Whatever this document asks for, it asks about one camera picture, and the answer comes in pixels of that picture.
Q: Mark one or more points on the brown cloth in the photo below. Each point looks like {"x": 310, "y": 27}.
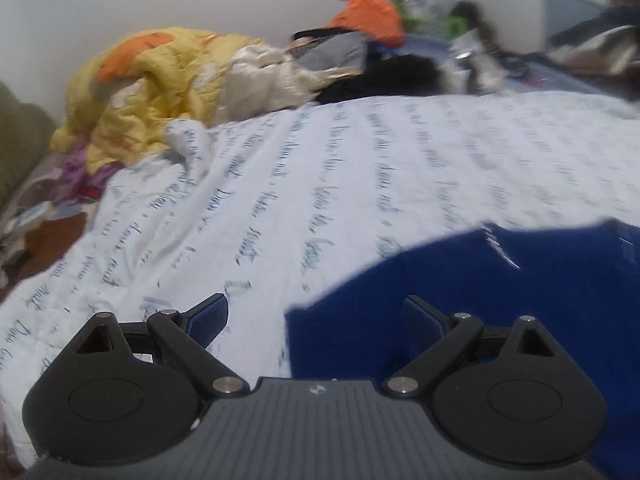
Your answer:
{"x": 55, "y": 237}

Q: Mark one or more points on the olive cushion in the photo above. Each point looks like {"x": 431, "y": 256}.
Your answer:
{"x": 22, "y": 140}

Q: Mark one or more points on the grey screen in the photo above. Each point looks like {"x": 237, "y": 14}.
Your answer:
{"x": 570, "y": 12}

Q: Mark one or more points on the yellow quilt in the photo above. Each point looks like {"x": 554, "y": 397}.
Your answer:
{"x": 150, "y": 90}

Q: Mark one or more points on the pile of brown clothes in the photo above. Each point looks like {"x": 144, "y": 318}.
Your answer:
{"x": 600, "y": 40}

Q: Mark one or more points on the blue sweater with rhinestones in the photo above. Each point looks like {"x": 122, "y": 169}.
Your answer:
{"x": 500, "y": 300}

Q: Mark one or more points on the cream cloth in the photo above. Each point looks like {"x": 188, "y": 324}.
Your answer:
{"x": 270, "y": 80}

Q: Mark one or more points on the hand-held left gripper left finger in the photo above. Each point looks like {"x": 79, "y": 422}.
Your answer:
{"x": 210, "y": 317}

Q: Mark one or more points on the orange bag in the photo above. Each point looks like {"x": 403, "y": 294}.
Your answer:
{"x": 370, "y": 17}

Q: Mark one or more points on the white printed bed sheet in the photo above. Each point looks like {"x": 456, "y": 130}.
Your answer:
{"x": 350, "y": 170}

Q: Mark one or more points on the grey cloth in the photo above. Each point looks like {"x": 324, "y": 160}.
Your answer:
{"x": 335, "y": 52}

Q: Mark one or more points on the purple floral cloth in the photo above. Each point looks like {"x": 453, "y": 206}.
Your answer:
{"x": 85, "y": 175}

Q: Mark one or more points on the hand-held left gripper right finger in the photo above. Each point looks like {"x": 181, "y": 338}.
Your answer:
{"x": 425, "y": 317}

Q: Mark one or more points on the black clothes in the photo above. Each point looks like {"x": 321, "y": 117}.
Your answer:
{"x": 390, "y": 77}

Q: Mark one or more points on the green and white bag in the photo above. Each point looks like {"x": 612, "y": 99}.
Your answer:
{"x": 430, "y": 15}

